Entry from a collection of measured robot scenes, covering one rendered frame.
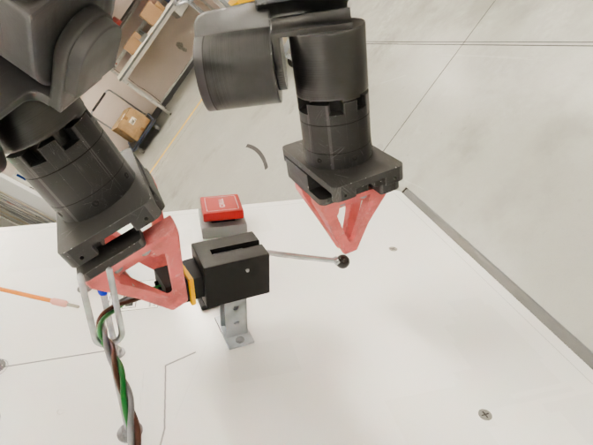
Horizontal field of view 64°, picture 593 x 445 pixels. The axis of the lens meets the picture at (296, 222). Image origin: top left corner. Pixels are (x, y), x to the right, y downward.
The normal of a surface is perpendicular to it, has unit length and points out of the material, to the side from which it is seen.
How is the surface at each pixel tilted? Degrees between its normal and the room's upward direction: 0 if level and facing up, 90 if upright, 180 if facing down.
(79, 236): 26
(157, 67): 90
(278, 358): 49
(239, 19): 58
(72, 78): 77
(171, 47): 90
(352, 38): 103
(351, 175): 40
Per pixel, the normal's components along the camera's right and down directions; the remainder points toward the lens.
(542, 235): -0.72, -0.49
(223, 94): 0.03, 0.77
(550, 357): 0.02, -0.88
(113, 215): -0.36, -0.72
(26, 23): -0.43, 0.75
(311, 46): -0.47, 0.53
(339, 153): 0.04, 0.54
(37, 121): 0.58, 0.33
